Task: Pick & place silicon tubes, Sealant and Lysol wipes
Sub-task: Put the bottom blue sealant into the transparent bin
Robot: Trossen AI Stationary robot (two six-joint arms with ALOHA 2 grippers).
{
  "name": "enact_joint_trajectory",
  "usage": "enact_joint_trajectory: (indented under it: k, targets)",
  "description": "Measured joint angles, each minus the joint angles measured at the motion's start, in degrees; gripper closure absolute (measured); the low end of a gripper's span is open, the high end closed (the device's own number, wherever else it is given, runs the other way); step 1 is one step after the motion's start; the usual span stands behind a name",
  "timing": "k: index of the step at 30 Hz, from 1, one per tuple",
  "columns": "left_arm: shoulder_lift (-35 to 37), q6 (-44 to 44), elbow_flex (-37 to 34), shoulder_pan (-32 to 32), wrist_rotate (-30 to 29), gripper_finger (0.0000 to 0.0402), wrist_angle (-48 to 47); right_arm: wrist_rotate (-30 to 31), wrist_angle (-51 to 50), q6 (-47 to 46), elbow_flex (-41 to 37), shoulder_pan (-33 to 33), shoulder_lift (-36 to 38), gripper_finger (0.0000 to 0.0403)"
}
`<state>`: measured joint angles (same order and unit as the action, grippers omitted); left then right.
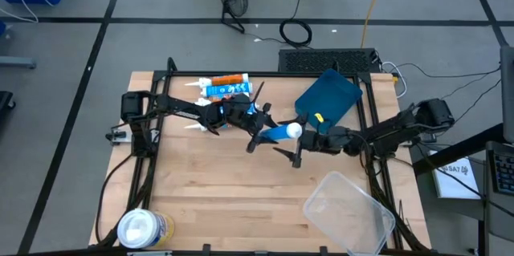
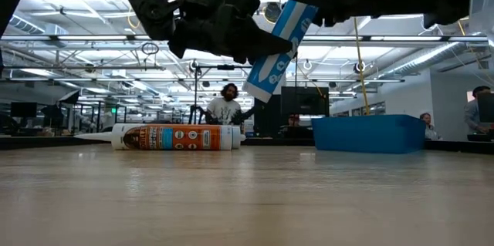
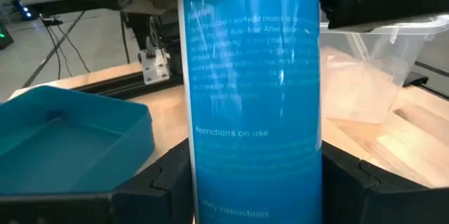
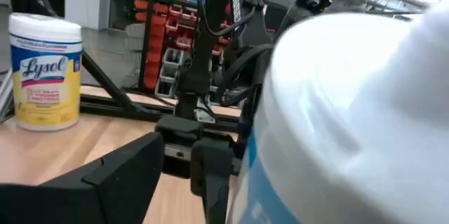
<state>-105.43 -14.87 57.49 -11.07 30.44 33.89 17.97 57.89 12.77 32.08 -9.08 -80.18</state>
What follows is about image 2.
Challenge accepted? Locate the silver ventilation duct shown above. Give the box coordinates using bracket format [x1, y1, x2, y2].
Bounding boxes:
[380, 41, 470, 80]

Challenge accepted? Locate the small black monitor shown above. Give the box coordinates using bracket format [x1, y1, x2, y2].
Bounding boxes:
[10, 101, 39, 119]

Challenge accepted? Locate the yellow hanging cable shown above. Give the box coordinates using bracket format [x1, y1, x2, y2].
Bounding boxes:
[353, 16, 371, 116]

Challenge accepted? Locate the orange white sealant tube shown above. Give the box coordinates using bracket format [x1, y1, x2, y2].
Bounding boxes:
[74, 123, 247, 152]

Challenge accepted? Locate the blue plastic bin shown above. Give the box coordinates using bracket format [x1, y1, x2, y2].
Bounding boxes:
[311, 113, 427, 155]

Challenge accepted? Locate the black aluminium table frame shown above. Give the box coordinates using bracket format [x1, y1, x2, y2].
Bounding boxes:
[0, 134, 494, 151]

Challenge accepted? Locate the blue white silicone tube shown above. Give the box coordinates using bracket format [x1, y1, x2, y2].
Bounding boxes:
[242, 0, 320, 104]

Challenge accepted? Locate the black ceiling cable reel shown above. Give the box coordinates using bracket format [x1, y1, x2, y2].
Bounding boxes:
[263, 2, 283, 24]

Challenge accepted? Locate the black background stand frame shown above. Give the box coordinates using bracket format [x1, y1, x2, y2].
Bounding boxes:
[192, 63, 258, 126]

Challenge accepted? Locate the person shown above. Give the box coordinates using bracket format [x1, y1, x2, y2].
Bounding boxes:
[286, 113, 303, 128]
[419, 112, 442, 141]
[464, 85, 494, 135]
[203, 83, 245, 126]

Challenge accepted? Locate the clear plastic bin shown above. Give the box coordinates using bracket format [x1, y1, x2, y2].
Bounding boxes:
[469, 0, 494, 50]

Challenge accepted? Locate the large black monitor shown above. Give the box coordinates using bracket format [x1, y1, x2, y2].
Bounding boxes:
[280, 86, 330, 118]

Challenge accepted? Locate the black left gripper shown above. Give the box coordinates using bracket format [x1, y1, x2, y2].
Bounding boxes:
[168, 0, 293, 64]

